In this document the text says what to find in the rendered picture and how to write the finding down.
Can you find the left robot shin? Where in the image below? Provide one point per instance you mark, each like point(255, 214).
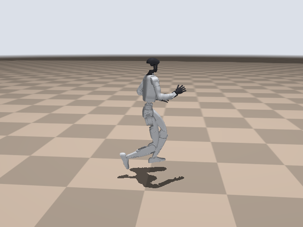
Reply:
point(159, 147)

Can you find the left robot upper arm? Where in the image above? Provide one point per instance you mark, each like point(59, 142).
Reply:
point(140, 89)

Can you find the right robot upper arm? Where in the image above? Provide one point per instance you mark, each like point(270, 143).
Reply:
point(156, 85)

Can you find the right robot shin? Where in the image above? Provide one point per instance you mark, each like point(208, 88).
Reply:
point(143, 151)

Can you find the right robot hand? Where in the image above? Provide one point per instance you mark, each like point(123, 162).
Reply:
point(179, 90)

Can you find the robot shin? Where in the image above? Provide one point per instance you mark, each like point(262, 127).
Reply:
point(143, 151)
point(159, 147)

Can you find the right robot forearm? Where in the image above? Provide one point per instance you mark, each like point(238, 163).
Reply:
point(168, 96)

